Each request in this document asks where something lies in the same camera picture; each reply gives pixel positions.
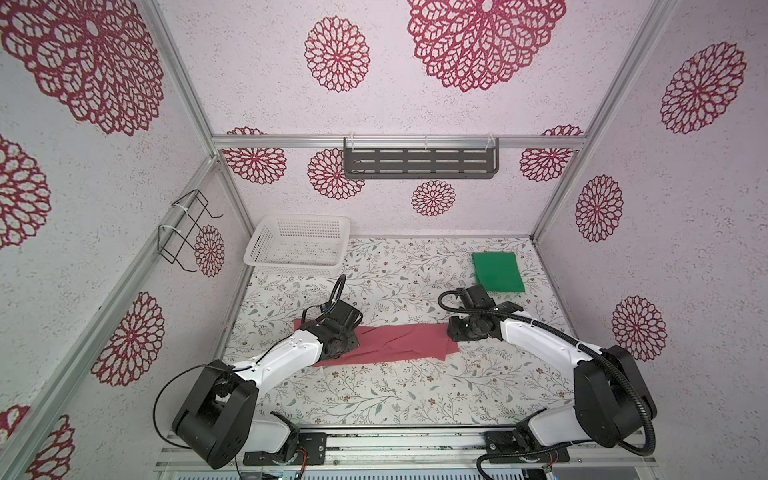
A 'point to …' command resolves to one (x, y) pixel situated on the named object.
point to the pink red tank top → (381, 342)
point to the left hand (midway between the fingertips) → (347, 346)
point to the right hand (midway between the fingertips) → (452, 327)
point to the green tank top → (498, 271)
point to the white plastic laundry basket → (298, 245)
